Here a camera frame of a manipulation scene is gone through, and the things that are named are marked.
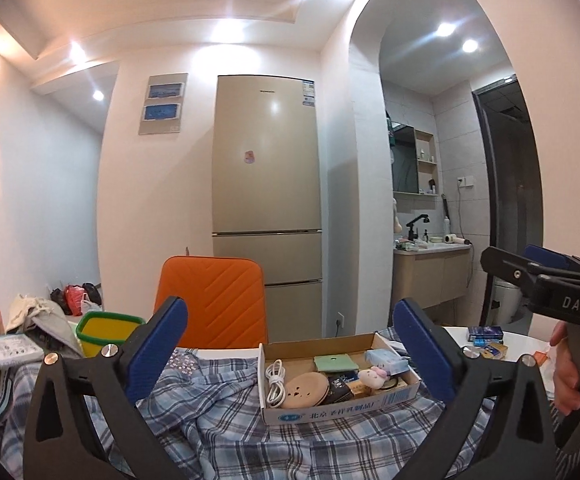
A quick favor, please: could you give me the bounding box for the light blue tissue pack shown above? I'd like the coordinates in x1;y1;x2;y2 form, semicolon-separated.
365;349;409;376

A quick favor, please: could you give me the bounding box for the pink bunny plush hair tie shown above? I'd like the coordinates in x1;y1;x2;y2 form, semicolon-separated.
357;365;401;391

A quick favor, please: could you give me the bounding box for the black Face tissue pack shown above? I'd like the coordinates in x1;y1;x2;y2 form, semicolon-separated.
321;372;358;405

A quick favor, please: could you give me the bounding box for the green felt pouch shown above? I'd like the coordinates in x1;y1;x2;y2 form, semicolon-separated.
314;353;359;374

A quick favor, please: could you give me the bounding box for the tan round bear pad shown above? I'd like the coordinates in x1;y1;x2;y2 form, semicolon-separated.
281;372;330;410

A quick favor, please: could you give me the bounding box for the white USB cable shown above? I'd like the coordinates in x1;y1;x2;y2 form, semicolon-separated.
263;357;287;409

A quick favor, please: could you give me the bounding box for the red gold cigarette pack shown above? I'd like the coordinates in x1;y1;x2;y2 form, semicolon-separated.
381;376;408;392

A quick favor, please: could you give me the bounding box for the orange blue cigarette pack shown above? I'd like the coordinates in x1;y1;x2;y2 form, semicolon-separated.
346;379;372;399

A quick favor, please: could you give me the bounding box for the person's right hand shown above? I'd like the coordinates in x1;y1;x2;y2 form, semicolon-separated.
550;321;580;415

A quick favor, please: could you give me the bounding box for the rhinestone sheet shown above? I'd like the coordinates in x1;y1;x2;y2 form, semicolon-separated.
166;348;199;375

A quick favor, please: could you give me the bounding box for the blue cigarette pack on table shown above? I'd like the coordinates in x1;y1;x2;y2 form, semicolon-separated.
468;325;504;348

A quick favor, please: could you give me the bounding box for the yellow bin with green rim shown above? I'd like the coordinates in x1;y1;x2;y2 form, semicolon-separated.
75;311;145;358

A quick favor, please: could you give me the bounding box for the yellow cigarette pack on table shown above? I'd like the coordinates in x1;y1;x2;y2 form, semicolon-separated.
478;340;508;361

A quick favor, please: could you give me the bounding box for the bathroom vanity cabinet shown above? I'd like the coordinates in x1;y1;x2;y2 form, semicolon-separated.
391;244;472;309

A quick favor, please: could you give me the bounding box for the blue plaid shirt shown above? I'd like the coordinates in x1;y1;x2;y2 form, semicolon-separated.
0;328;571;480

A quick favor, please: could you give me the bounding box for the open cardboard tray box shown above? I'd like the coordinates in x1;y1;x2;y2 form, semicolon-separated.
257;333;420;426

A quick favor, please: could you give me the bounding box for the red bag on floor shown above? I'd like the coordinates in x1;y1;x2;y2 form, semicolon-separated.
50;282;102;316

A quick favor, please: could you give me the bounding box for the orange chair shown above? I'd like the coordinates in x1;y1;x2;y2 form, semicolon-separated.
155;256;268;350

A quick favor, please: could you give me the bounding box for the grey cloth pile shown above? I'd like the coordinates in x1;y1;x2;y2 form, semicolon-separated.
5;295;84;359

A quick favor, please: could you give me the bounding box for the white hair dryer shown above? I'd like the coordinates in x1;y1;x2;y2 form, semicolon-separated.
444;234;472;245

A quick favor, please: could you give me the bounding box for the black faucet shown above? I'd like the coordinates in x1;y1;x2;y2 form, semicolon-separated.
406;214;430;242

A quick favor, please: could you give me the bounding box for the bathroom mirror cabinet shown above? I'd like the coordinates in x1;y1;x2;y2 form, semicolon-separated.
387;119;438;196

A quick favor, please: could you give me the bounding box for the beige refrigerator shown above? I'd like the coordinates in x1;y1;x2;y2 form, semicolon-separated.
212;75;322;342

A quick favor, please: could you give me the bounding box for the wall electrical panel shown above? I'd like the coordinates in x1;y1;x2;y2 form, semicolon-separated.
138;73;188;136

